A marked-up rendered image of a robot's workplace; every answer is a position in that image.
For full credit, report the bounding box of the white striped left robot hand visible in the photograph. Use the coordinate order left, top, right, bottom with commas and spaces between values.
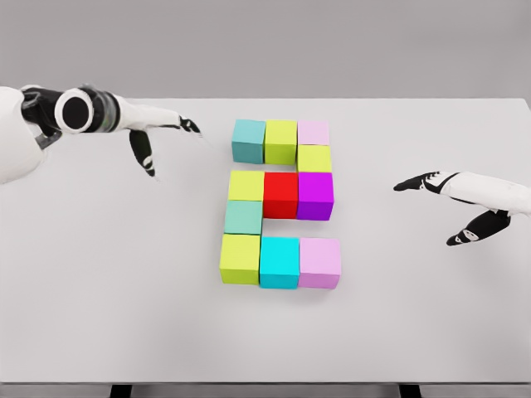
128, 104, 205, 182

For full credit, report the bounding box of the white striped right robot hand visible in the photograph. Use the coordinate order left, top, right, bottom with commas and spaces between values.
392, 170, 519, 247

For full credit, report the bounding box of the teal cube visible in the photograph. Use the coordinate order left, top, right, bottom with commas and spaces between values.
231, 119, 266, 164

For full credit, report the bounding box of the lime green cube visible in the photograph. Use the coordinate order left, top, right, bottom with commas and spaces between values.
219, 233, 262, 286
263, 119, 299, 166
227, 169, 266, 203
296, 144, 334, 174

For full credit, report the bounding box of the mint green cube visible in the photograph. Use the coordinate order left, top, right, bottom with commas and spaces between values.
223, 200, 265, 236

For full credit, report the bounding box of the red cube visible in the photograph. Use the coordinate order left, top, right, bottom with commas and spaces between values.
262, 172, 300, 220

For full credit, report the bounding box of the purple cube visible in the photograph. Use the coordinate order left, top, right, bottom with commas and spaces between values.
295, 172, 335, 221

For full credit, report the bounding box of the pale pink cube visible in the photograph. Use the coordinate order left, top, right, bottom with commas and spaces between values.
296, 120, 331, 147

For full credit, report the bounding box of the cyan cube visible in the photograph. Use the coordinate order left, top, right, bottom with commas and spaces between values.
259, 235, 301, 290

